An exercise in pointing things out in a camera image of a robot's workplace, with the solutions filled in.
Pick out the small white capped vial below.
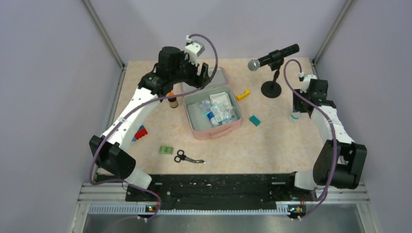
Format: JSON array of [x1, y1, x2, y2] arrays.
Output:
[[291, 112, 301, 123]]

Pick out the white blue dropper bottle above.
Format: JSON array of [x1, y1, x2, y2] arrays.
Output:
[[207, 112, 220, 127]]

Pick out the teal small box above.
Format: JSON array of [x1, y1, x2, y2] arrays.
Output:
[[249, 115, 261, 127]]

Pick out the white gauze packet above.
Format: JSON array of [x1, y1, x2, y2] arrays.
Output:
[[209, 92, 232, 108]]

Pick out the green small packet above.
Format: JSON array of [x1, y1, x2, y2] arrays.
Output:
[[159, 146, 174, 155]]

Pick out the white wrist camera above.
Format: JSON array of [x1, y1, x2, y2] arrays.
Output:
[[184, 35, 205, 66], [298, 72, 318, 93]]

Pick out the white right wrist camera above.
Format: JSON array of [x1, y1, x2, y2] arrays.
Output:
[[298, 72, 318, 93]]

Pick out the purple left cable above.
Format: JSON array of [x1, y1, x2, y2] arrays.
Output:
[[88, 33, 219, 222]]

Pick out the black microphone on stand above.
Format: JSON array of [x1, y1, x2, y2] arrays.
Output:
[[248, 44, 300, 99]]

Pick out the yellow plastic piece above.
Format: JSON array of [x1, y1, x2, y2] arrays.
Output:
[[236, 89, 250, 101]]

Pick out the colourful toy block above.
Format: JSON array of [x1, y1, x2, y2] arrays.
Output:
[[132, 125, 148, 142]]

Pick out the brown bottle orange cap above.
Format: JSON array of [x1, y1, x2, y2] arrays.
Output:
[[167, 92, 178, 109]]

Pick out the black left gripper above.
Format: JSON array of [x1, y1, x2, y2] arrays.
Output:
[[171, 50, 211, 90]]

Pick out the pink open medicine case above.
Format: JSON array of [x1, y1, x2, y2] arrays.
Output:
[[183, 67, 242, 140]]

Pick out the clear bag teal strip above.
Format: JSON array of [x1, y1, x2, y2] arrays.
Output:
[[196, 99, 213, 117]]

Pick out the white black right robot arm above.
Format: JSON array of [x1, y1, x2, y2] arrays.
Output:
[[285, 75, 367, 200]]

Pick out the black handled scissors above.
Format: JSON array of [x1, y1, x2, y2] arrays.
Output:
[[174, 150, 206, 164]]

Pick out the white sachet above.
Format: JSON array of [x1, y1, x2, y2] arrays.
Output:
[[210, 101, 232, 122]]

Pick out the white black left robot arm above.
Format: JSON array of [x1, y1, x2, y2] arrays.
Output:
[[89, 43, 212, 201]]

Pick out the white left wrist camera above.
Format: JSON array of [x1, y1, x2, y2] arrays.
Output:
[[184, 35, 205, 66]]

